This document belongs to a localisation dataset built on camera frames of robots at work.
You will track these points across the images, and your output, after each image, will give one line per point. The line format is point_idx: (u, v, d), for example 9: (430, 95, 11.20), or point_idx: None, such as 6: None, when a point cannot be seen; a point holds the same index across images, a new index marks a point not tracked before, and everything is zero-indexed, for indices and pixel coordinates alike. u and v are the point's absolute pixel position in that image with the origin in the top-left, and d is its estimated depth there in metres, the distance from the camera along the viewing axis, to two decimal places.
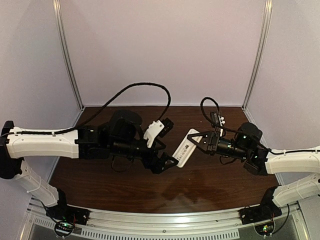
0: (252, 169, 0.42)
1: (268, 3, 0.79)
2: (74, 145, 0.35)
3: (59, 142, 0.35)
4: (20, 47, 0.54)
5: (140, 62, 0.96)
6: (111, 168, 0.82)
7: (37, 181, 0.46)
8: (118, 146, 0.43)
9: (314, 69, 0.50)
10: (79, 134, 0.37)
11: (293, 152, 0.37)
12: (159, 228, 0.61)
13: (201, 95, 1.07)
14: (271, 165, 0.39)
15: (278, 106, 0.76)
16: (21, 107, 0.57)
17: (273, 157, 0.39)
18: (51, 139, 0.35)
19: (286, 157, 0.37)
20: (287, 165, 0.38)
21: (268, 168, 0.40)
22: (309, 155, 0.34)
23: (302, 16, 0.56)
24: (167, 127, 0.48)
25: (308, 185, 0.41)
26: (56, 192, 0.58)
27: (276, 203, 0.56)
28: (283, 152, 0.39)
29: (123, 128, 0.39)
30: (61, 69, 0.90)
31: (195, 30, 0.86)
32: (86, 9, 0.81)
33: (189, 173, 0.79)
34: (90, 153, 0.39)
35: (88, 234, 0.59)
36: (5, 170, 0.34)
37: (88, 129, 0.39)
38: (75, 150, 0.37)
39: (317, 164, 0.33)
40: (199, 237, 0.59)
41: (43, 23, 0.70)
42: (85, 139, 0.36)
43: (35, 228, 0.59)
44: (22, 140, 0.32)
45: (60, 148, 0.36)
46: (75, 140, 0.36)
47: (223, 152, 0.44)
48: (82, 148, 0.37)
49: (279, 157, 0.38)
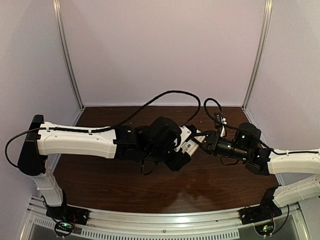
0: (253, 168, 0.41)
1: (268, 3, 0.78)
2: (112, 145, 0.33)
3: (96, 141, 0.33)
4: (20, 47, 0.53)
5: (140, 61, 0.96)
6: (111, 168, 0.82)
7: (52, 181, 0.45)
8: (154, 150, 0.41)
9: (314, 70, 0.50)
10: (116, 135, 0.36)
11: (295, 153, 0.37)
12: (159, 228, 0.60)
13: (201, 95, 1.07)
14: (273, 165, 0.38)
15: (278, 106, 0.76)
16: (20, 108, 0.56)
17: (275, 157, 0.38)
18: (87, 137, 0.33)
19: (288, 158, 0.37)
20: (288, 166, 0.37)
21: (270, 168, 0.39)
22: (312, 157, 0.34)
23: (302, 16, 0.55)
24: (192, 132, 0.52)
25: (309, 187, 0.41)
26: (61, 193, 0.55)
27: (276, 203, 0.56)
28: (285, 152, 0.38)
29: (164, 134, 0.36)
30: (62, 69, 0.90)
31: (195, 30, 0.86)
32: (85, 9, 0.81)
33: (189, 173, 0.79)
34: (126, 155, 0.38)
35: (87, 234, 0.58)
36: (31, 166, 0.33)
37: (125, 129, 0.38)
38: (111, 150, 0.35)
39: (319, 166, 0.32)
40: (199, 237, 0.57)
41: (43, 23, 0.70)
42: (123, 139, 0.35)
43: (35, 228, 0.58)
44: (56, 137, 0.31)
45: (95, 147, 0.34)
46: (114, 141, 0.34)
47: (223, 152, 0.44)
48: (119, 148, 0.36)
49: (281, 157, 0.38)
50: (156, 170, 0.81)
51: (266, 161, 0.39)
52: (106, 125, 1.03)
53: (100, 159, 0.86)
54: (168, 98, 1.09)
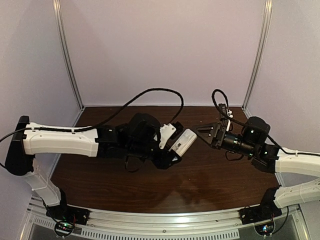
0: (260, 165, 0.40)
1: (268, 3, 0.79)
2: (93, 143, 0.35)
3: (78, 139, 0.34)
4: (20, 47, 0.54)
5: (140, 61, 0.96)
6: (111, 168, 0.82)
7: (44, 181, 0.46)
8: (135, 147, 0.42)
9: (314, 69, 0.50)
10: (98, 133, 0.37)
11: (305, 154, 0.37)
12: (159, 228, 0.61)
13: (201, 95, 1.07)
14: (281, 164, 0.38)
15: (278, 105, 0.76)
16: (20, 107, 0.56)
17: (284, 157, 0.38)
18: (70, 136, 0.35)
19: (297, 159, 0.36)
20: (295, 166, 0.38)
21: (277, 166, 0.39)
22: None
23: (302, 16, 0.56)
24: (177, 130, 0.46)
25: (311, 190, 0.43)
26: (59, 192, 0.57)
27: (278, 204, 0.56)
28: (295, 152, 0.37)
29: (143, 130, 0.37)
30: (62, 69, 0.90)
31: (195, 30, 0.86)
32: (85, 9, 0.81)
33: (189, 173, 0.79)
34: (107, 153, 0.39)
35: (88, 234, 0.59)
36: (18, 167, 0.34)
37: (107, 129, 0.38)
38: (93, 148, 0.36)
39: None
40: (199, 237, 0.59)
41: (43, 23, 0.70)
42: (104, 138, 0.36)
43: (35, 228, 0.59)
44: (41, 136, 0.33)
45: (78, 146, 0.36)
46: (95, 139, 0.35)
47: (228, 147, 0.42)
48: (101, 146, 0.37)
49: (290, 157, 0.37)
50: (156, 170, 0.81)
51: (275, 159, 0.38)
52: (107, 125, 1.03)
53: (100, 159, 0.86)
54: (168, 98, 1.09)
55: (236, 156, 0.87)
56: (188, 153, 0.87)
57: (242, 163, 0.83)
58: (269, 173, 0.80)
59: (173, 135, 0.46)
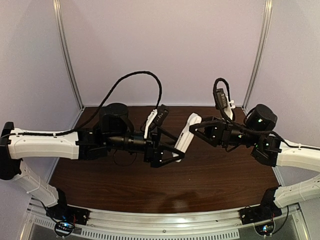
0: (261, 157, 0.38)
1: (268, 3, 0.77)
2: (74, 146, 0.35)
3: (59, 143, 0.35)
4: (20, 48, 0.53)
5: (140, 61, 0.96)
6: (111, 168, 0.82)
7: (36, 182, 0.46)
8: (113, 140, 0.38)
9: (313, 69, 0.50)
10: (78, 136, 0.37)
11: (308, 148, 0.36)
12: (159, 228, 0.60)
13: (201, 96, 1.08)
14: (284, 157, 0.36)
15: (278, 105, 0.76)
16: (20, 107, 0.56)
17: (286, 149, 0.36)
18: (51, 140, 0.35)
19: (301, 152, 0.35)
20: (297, 159, 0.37)
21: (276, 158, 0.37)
22: None
23: (303, 16, 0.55)
24: (160, 114, 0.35)
25: (311, 189, 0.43)
26: (56, 192, 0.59)
27: (278, 203, 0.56)
28: (298, 146, 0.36)
29: (110, 123, 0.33)
30: (62, 69, 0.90)
31: (195, 30, 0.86)
32: (86, 9, 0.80)
33: (189, 173, 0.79)
34: (90, 154, 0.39)
35: (87, 234, 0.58)
36: (5, 170, 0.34)
37: (87, 130, 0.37)
38: (74, 151, 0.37)
39: None
40: (199, 237, 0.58)
41: (42, 23, 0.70)
42: (85, 141, 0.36)
43: (35, 228, 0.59)
44: (24, 141, 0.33)
45: (61, 149, 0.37)
46: (76, 142, 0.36)
47: (233, 140, 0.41)
48: (82, 149, 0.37)
49: (293, 150, 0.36)
50: (156, 169, 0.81)
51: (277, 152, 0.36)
52: None
53: (100, 159, 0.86)
54: (167, 98, 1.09)
55: (236, 156, 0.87)
56: (188, 153, 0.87)
57: (242, 163, 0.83)
58: (269, 174, 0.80)
59: (155, 121, 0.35)
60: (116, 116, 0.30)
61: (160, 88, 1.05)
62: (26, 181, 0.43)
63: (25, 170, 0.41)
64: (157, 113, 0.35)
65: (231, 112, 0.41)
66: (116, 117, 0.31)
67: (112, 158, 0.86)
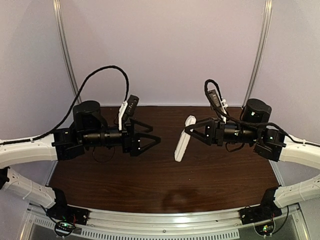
0: (265, 151, 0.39)
1: (268, 3, 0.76)
2: (51, 148, 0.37)
3: (37, 146, 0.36)
4: (20, 48, 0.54)
5: (140, 61, 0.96)
6: (111, 168, 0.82)
7: (27, 185, 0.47)
8: (89, 137, 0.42)
9: (313, 69, 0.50)
10: (54, 137, 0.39)
11: (313, 145, 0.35)
12: (159, 228, 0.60)
13: (200, 96, 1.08)
14: (287, 152, 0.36)
15: (278, 105, 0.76)
16: (20, 108, 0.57)
17: (289, 144, 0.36)
18: (29, 145, 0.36)
19: (305, 149, 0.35)
20: (301, 156, 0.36)
21: (280, 153, 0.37)
22: None
23: (302, 16, 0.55)
24: (131, 103, 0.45)
25: (310, 189, 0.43)
26: (52, 192, 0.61)
27: (278, 203, 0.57)
28: (303, 142, 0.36)
29: (85, 119, 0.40)
30: (61, 70, 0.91)
31: (195, 30, 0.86)
32: (86, 9, 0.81)
33: (189, 174, 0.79)
34: (69, 154, 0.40)
35: (87, 234, 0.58)
36: None
37: (63, 131, 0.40)
38: (52, 152, 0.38)
39: None
40: (199, 237, 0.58)
41: (43, 23, 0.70)
42: (61, 141, 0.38)
43: (35, 228, 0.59)
44: (4, 150, 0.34)
45: (40, 153, 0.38)
46: (52, 143, 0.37)
47: (230, 138, 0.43)
48: (59, 149, 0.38)
49: (297, 145, 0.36)
50: (156, 169, 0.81)
51: (281, 146, 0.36)
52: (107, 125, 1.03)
53: (100, 159, 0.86)
54: (167, 98, 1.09)
55: (236, 156, 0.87)
56: (188, 153, 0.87)
57: (242, 163, 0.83)
58: (269, 173, 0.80)
59: (127, 111, 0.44)
60: (88, 112, 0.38)
61: (159, 88, 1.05)
62: (17, 187, 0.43)
63: (13, 176, 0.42)
64: (127, 103, 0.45)
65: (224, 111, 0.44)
66: (88, 113, 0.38)
67: (112, 158, 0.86)
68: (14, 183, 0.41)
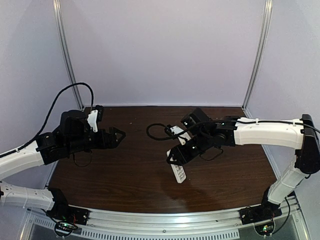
0: (220, 139, 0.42)
1: (268, 3, 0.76)
2: (37, 153, 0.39)
3: (24, 154, 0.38)
4: (20, 48, 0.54)
5: (139, 61, 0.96)
6: (111, 168, 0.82)
7: (23, 193, 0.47)
8: (74, 144, 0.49)
9: (312, 69, 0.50)
10: (38, 143, 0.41)
11: (265, 122, 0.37)
12: (159, 228, 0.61)
13: (200, 96, 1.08)
14: (241, 134, 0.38)
15: (278, 105, 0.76)
16: (20, 110, 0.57)
17: (242, 127, 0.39)
18: (16, 155, 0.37)
19: (259, 127, 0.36)
20: (257, 135, 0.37)
21: (234, 137, 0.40)
22: (286, 128, 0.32)
23: (302, 16, 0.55)
24: (99, 110, 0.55)
25: (289, 175, 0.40)
26: (49, 192, 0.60)
27: (272, 200, 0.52)
28: (255, 121, 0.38)
29: (72, 125, 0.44)
30: (61, 70, 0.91)
31: (194, 30, 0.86)
32: (85, 9, 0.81)
33: (189, 174, 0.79)
34: (53, 156, 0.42)
35: (87, 234, 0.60)
36: None
37: (44, 136, 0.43)
38: (38, 157, 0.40)
39: (293, 137, 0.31)
40: (199, 237, 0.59)
41: (43, 24, 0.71)
42: (45, 144, 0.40)
43: (35, 228, 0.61)
44: None
45: (27, 161, 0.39)
46: (36, 149, 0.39)
47: (195, 151, 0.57)
48: (44, 152, 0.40)
49: (251, 125, 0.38)
50: (156, 169, 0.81)
51: (233, 129, 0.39)
52: (107, 125, 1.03)
53: (99, 160, 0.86)
54: (167, 98, 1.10)
55: (235, 156, 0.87)
56: None
57: (242, 163, 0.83)
58: (269, 173, 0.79)
59: (98, 116, 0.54)
60: (78, 119, 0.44)
61: (159, 88, 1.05)
62: (13, 198, 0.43)
63: (7, 188, 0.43)
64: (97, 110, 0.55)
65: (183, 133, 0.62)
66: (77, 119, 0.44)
67: (112, 158, 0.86)
68: (10, 195, 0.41)
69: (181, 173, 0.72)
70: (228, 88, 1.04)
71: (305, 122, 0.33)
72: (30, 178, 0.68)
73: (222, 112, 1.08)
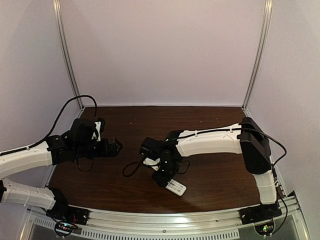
0: (166, 154, 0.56)
1: (268, 3, 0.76)
2: (47, 152, 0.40)
3: (35, 152, 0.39)
4: (20, 49, 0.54)
5: (140, 61, 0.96)
6: (110, 168, 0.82)
7: (26, 190, 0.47)
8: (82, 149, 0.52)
9: (312, 69, 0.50)
10: (48, 143, 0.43)
11: (201, 134, 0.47)
12: (159, 228, 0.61)
13: (201, 95, 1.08)
14: (182, 146, 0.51)
15: (278, 105, 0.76)
16: (20, 110, 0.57)
17: (183, 140, 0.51)
18: (27, 152, 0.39)
19: (196, 139, 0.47)
20: (200, 146, 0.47)
21: (179, 150, 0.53)
22: (223, 136, 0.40)
23: (302, 16, 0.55)
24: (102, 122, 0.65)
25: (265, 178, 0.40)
26: (50, 192, 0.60)
27: (266, 201, 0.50)
28: (194, 133, 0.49)
29: (82, 133, 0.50)
30: (61, 70, 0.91)
31: (194, 30, 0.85)
32: (84, 9, 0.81)
33: (188, 174, 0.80)
34: (62, 156, 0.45)
35: (88, 234, 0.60)
36: None
37: (53, 138, 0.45)
38: (47, 157, 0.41)
39: (229, 142, 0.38)
40: (199, 237, 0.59)
41: (43, 24, 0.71)
42: (55, 146, 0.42)
43: (35, 228, 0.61)
44: (4, 160, 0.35)
45: (37, 159, 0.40)
46: (47, 148, 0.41)
47: (167, 171, 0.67)
48: (54, 153, 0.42)
49: (192, 138, 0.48)
50: None
51: (175, 144, 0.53)
52: (108, 125, 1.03)
53: (99, 160, 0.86)
54: (167, 98, 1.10)
55: (235, 156, 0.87)
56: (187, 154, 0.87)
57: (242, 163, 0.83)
58: None
59: (101, 127, 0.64)
60: (90, 126, 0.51)
61: (159, 88, 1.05)
62: (16, 195, 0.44)
63: (10, 184, 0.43)
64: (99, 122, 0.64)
65: (150, 161, 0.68)
66: (88, 127, 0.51)
67: (112, 158, 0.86)
68: (12, 191, 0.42)
69: (179, 187, 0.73)
70: (228, 88, 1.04)
71: (245, 125, 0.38)
72: (30, 178, 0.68)
73: (222, 112, 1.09)
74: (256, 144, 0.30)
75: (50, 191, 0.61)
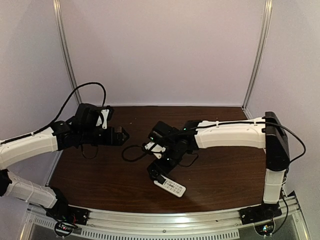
0: (182, 144, 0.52)
1: (268, 3, 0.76)
2: (52, 137, 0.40)
3: (39, 138, 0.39)
4: (20, 48, 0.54)
5: (139, 61, 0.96)
6: (110, 168, 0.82)
7: (30, 186, 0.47)
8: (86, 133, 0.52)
9: (312, 69, 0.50)
10: (53, 129, 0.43)
11: (223, 124, 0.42)
12: (159, 228, 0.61)
13: (201, 96, 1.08)
14: (201, 137, 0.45)
15: (278, 105, 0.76)
16: (20, 110, 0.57)
17: (202, 130, 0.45)
18: (32, 137, 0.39)
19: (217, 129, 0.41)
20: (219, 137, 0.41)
21: (197, 141, 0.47)
22: (247, 129, 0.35)
23: (301, 16, 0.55)
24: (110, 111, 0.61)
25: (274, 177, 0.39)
26: (51, 190, 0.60)
27: (268, 201, 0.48)
28: (215, 123, 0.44)
29: (88, 115, 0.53)
30: (61, 70, 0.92)
31: (194, 30, 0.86)
32: (84, 9, 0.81)
33: (188, 174, 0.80)
34: (67, 142, 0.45)
35: (87, 234, 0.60)
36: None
37: (59, 123, 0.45)
38: (53, 142, 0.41)
39: (255, 135, 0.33)
40: (199, 237, 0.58)
41: (43, 24, 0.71)
42: (59, 130, 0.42)
43: (35, 227, 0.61)
44: (8, 147, 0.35)
45: (43, 144, 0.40)
46: (53, 133, 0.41)
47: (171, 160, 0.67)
48: (60, 138, 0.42)
49: (212, 129, 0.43)
50: None
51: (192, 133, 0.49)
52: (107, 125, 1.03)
53: (99, 160, 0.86)
54: (167, 98, 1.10)
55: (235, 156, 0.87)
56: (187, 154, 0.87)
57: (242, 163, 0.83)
58: None
59: (108, 116, 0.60)
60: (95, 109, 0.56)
61: (159, 88, 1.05)
62: (20, 189, 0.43)
63: (15, 177, 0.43)
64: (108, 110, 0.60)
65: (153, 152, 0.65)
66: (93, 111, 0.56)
67: (112, 158, 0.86)
68: (17, 185, 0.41)
69: (178, 187, 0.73)
70: (228, 88, 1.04)
71: (268, 119, 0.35)
72: (30, 177, 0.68)
73: (222, 112, 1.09)
74: (281, 139, 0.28)
75: (51, 190, 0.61)
